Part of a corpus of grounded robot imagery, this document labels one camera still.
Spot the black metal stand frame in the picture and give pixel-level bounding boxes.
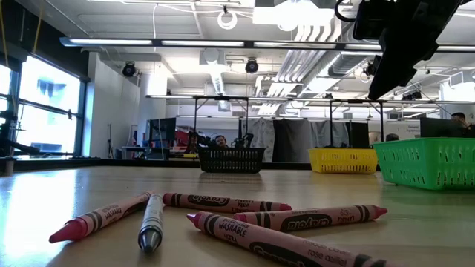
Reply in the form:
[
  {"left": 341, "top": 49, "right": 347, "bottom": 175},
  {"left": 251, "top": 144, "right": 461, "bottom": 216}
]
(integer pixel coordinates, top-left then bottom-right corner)
[
  {"left": 192, "top": 95, "right": 250, "bottom": 149},
  {"left": 327, "top": 98, "right": 386, "bottom": 148}
]

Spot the silver ventilation duct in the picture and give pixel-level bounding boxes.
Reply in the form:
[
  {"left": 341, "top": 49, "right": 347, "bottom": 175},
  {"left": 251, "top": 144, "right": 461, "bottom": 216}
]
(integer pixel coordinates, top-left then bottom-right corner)
[{"left": 326, "top": 51, "right": 372, "bottom": 79}]

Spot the dark computer monitor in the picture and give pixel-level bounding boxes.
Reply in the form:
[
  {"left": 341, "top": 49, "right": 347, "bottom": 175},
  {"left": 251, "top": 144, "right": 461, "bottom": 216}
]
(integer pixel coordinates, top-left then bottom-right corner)
[{"left": 148, "top": 117, "right": 177, "bottom": 143}]

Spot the black aluminium table frame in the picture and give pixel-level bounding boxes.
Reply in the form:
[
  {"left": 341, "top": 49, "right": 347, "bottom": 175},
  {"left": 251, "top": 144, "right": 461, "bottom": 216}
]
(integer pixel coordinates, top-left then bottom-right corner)
[{"left": 0, "top": 157, "right": 316, "bottom": 171}]

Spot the grey crayon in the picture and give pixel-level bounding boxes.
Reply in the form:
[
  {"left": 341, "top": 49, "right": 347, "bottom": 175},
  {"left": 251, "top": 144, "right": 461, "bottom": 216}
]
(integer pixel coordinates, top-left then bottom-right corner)
[{"left": 136, "top": 192, "right": 165, "bottom": 254}]

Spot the long overhead light bar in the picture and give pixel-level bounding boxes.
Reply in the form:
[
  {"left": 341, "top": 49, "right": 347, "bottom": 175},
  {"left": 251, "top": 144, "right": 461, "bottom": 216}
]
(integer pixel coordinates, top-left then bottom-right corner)
[{"left": 59, "top": 36, "right": 475, "bottom": 53}]

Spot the yellow cable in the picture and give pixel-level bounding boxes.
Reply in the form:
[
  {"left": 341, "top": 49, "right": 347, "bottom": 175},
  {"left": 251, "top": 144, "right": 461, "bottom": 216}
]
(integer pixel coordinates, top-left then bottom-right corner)
[{"left": 32, "top": 9, "right": 44, "bottom": 55}]

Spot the white coiled cable ring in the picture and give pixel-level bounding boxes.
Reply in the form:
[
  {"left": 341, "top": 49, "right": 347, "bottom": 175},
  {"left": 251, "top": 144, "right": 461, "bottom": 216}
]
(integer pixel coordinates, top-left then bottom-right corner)
[{"left": 217, "top": 8, "right": 239, "bottom": 31}]

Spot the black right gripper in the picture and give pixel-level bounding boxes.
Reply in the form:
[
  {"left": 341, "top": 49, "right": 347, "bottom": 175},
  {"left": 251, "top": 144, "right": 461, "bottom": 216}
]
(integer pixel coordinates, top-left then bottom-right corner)
[{"left": 367, "top": 0, "right": 463, "bottom": 100}]

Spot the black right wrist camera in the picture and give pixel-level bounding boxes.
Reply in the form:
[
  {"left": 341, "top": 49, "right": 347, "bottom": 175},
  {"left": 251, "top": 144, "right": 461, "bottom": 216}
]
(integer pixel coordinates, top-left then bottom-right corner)
[{"left": 352, "top": 2, "right": 391, "bottom": 41}]

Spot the dark metal equipment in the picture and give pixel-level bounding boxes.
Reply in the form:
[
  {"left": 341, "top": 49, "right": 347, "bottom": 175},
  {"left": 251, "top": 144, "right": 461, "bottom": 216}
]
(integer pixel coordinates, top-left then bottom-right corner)
[{"left": 0, "top": 110, "right": 42, "bottom": 159}]

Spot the yellow plastic basket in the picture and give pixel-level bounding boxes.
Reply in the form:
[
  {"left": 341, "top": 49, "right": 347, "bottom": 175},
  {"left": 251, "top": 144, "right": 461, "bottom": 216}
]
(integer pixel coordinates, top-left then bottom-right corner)
[{"left": 307, "top": 147, "right": 379, "bottom": 175}]

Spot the green plastic basket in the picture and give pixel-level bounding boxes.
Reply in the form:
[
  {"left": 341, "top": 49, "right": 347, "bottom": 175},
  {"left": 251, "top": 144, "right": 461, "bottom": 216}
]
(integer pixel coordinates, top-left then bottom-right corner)
[{"left": 371, "top": 136, "right": 475, "bottom": 192}]

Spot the grey hanging cloth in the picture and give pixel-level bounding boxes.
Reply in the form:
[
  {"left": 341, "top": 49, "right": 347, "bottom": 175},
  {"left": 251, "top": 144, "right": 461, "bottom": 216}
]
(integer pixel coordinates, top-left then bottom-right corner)
[{"left": 311, "top": 120, "right": 350, "bottom": 148}]

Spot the small grey cylinder post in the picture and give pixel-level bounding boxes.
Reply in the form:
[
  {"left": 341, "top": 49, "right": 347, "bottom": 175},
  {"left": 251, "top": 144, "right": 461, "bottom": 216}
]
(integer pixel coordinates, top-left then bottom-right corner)
[{"left": 2, "top": 156, "right": 16, "bottom": 176}]

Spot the white hanging cloth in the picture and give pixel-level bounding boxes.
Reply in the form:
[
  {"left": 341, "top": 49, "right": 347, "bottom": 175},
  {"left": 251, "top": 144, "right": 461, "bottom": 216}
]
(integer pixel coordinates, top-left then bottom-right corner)
[{"left": 246, "top": 117, "right": 276, "bottom": 149}]

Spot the dark hanging curtain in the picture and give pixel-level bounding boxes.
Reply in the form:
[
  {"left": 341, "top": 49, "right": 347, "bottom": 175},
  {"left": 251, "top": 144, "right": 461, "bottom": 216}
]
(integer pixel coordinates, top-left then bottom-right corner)
[{"left": 272, "top": 118, "right": 315, "bottom": 163}]

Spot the pink crayon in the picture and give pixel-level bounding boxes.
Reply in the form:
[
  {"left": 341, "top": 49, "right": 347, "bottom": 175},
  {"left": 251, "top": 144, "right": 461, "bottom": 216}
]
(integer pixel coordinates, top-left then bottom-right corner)
[
  {"left": 162, "top": 191, "right": 293, "bottom": 214},
  {"left": 48, "top": 190, "right": 155, "bottom": 244},
  {"left": 232, "top": 204, "right": 389, "bottom": 233}
]

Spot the large front washable crayon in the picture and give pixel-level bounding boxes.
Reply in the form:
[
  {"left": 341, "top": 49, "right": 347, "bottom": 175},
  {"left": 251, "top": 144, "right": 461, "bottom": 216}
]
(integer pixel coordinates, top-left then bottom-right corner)
[{"left": 186, "top": 210, "right": 402, "bottom": 267}]

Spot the black plastic basket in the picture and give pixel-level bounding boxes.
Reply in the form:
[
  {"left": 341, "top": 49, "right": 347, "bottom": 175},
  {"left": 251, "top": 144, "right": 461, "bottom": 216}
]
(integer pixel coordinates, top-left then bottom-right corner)
[{"left": 197, "top": 146, "right": 267, "bottom": 174}]

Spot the large window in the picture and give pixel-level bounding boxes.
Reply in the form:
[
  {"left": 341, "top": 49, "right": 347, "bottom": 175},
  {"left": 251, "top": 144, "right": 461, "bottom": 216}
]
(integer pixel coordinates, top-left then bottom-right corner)
[{"left": 0, "top": 54, "right": 87, "bottom": 159}]

